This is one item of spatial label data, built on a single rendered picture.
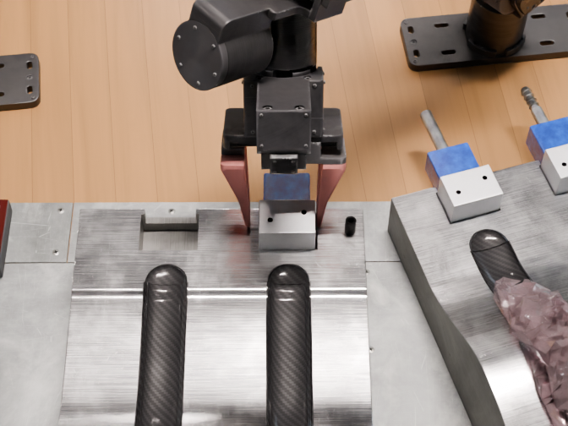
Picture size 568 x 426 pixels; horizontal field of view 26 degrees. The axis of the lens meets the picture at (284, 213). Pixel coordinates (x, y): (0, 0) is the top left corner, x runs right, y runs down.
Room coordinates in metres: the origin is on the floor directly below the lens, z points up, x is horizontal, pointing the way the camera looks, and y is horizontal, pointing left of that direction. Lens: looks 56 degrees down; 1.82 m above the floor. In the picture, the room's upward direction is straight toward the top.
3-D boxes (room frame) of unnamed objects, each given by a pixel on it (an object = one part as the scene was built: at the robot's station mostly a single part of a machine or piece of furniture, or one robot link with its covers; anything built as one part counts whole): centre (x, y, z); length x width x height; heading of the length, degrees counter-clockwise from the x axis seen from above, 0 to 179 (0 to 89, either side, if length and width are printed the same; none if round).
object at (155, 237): (0.62, 0.10, 0.87); 0.05 x 0.05 x 0.04; 0
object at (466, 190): (0.72, -0.16, 0.86); 0.13 x 0.05 x 0.05; 17
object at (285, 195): (0.66, 0.00, 0.89); 0.13 x 0.05 x 0.05; 0
